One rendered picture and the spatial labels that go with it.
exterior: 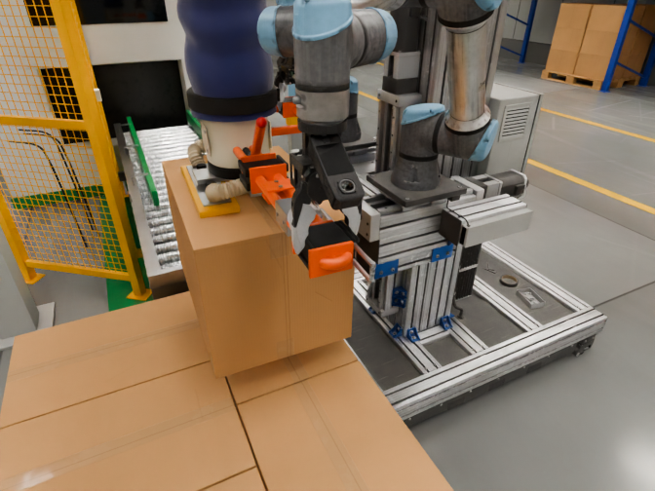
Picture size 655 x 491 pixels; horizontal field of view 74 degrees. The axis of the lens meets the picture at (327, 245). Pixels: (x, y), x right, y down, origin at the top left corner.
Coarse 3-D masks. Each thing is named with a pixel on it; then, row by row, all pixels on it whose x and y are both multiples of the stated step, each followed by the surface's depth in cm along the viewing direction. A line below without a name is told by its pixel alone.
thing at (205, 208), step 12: (180, 168) 132; (192, 168) 129; (204, 168) 124; (192, 180) 121; (192, 192) 116; (204, 192) 114; (204, 204) 108; (216, 204) 109; (228, 204) 110; (204, 216) 107
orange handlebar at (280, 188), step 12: (276, 132) 125; (288, 132) 126; (240, 156) 105; (264, 180) 92; (276, 180) 90; (288, 180) 91; (264, 192) 89; (276, 192) 92; (288, 192) 88; (348, 252) 68; (324, 264) 66; (336, 264) 66
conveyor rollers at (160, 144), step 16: (160, 128) 352; (176, 128) 355; (192, 128) 353; (128, 144) 320; (144, 144) 317; (160, 144) 321; (176, 144) 318; (160, 160) 292; (144, 176) 266; (160, 176) 269; (144, 192) 246; (160, 192) 247; (144, 208) 230; (160, 208) 233; (160, 224) 218; (160, 240) 203; (160, 256) 189; (176, 256) 191
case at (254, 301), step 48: (192, 240) 98; (240, 240) 98; (288, 240) 103; (192, 288) 127; (240, 288) 104; (288, 288) 110; (336, 288) 117; (240, 336) 111; (288, 336) 118; (336, 336) 126
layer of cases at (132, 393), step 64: (128, 320) 154; (192, 320) 154; (64, 384) 130; (128, 384) 130; (192, 384) 130; (256, 384) 130; (320, 384) 130; (0, 448) 112; (64, 448) 112; (128, 448) 112; (192, 448) 112; (256, 448) 112; (320, 448) 112; (384, 448) 112
